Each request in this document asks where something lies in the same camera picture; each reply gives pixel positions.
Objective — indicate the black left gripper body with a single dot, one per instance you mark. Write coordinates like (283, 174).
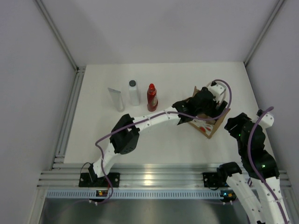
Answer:
(210, 108)

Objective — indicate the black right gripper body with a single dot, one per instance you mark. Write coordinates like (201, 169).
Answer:
(235, 127)

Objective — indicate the canvas watermelon print bag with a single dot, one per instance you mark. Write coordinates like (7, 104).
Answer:
(208, 128)

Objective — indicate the red capped bottle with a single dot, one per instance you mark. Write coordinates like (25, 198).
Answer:
(152, 98)

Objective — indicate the white bottle dark cap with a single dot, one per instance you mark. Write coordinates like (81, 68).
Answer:
(134, 93)

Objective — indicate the silver tube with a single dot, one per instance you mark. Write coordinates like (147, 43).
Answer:
(116, 99)

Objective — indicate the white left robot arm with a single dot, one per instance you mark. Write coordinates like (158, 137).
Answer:
(123, 139)

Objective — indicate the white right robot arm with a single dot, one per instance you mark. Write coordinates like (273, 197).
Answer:
(266, 206)

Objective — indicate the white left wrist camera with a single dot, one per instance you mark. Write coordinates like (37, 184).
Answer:
(218, 89)

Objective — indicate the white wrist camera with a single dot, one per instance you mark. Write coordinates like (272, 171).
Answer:
(218, 89)
(265, 120)

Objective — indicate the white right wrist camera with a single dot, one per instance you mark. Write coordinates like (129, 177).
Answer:
(265, 120)

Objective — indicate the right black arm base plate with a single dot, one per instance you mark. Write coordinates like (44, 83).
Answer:
(212, 181)

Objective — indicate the left aluminium frame post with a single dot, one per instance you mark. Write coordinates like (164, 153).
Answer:
(57, 34)

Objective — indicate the aluminium frame post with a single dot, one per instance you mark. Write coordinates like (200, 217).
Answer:
(264, 30)
(57, 34)

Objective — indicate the right aluminium frame post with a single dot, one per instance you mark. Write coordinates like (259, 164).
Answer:
(264, 30)

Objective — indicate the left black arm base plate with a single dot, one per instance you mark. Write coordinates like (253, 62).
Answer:
(86, 182)

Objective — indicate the aluminium front rail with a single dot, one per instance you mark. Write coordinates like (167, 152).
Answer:
(132, 176)

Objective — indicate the slotted grey cable duct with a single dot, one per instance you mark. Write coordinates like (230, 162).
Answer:
(139, 194)

